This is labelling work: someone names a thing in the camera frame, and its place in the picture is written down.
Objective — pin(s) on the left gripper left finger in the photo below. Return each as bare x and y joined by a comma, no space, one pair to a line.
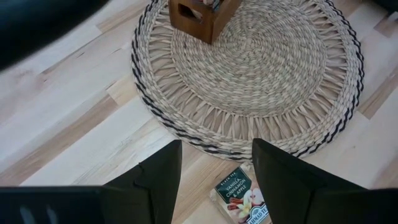
146,196

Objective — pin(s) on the round woven placemat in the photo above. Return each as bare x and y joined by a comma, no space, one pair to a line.
248,77

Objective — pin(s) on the wooden divided tea box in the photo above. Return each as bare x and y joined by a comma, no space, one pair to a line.
205,25

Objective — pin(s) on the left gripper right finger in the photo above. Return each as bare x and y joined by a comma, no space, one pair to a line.
298,196

